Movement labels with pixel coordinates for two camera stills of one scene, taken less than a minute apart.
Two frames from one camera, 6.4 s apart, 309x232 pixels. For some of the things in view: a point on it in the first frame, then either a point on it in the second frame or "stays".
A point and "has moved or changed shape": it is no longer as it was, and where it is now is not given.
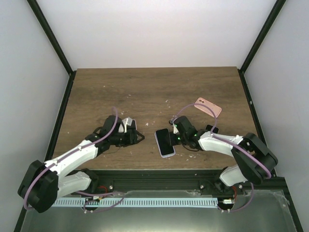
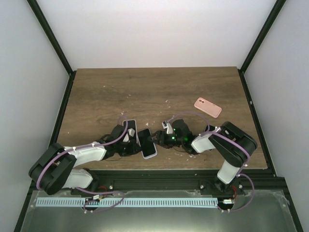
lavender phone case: x=156 y=136 -> x=147 y=147
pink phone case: x=216 y=109 stays
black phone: x=208 y=127 stays
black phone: x=164 y=141 has moved or changed shape
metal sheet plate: x=263 y=210 stays
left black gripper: x=132 y=139 -> x=133 y=149
